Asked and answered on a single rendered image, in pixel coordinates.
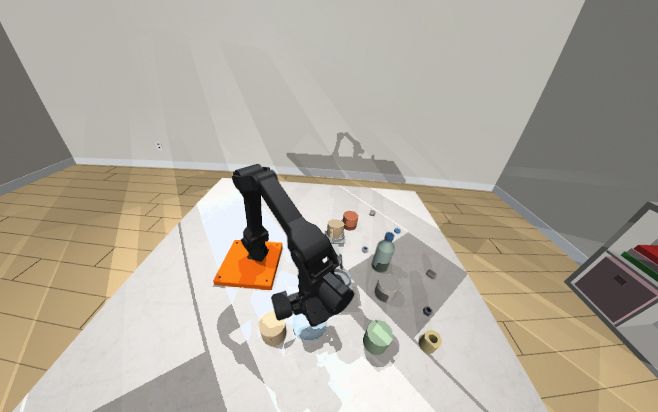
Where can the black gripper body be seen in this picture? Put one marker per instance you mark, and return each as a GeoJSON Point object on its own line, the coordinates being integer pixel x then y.
{"type": "Point", "coordinates": [282, 304]}

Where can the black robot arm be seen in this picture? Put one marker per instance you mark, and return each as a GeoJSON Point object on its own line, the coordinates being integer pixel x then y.
{"type": "Point", "coordinates": [307, 244]}

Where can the orange cylinder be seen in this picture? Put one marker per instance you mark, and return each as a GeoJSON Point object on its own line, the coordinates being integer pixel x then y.
{"type": "Point", "coordinates": [350, 220]}

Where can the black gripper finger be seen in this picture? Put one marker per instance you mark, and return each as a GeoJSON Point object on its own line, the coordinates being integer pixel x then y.
{"type": "Point", "coordinates": [298, 312]}

